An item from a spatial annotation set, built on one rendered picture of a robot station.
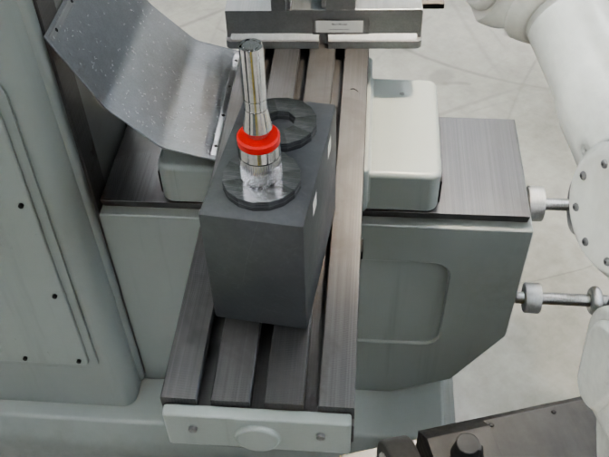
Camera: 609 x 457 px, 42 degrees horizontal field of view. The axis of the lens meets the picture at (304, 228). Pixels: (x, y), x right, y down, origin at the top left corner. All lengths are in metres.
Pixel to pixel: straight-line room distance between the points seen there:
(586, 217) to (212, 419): 0.59
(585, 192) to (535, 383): 1.71
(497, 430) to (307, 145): 0.64
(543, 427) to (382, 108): 0.62
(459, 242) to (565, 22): 0.96
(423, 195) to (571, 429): 0.46
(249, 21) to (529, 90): 1.76
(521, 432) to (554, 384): 0.80
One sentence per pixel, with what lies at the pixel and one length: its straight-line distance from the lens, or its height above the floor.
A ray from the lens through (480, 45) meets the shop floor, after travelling 3.26.
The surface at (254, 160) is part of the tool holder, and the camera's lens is 0.86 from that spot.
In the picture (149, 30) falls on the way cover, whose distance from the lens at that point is 1.52.
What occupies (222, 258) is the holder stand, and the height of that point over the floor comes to 1.08.
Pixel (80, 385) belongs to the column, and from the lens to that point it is 1.88.
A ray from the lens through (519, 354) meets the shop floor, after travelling 2.22.
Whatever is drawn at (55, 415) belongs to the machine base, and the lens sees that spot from 1.93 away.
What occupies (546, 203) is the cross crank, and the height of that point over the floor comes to 0.67.
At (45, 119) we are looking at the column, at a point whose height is 0.99.
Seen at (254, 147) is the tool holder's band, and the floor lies 1.22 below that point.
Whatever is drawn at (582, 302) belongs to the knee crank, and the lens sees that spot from 1.63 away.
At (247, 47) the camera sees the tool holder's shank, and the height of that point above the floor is 1.34.
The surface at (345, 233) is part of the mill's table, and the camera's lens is 1.11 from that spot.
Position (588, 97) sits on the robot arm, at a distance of 0.52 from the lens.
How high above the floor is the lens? 1.78
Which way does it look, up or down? 46 degrees down
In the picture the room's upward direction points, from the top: 2 degrees counter-clockwise
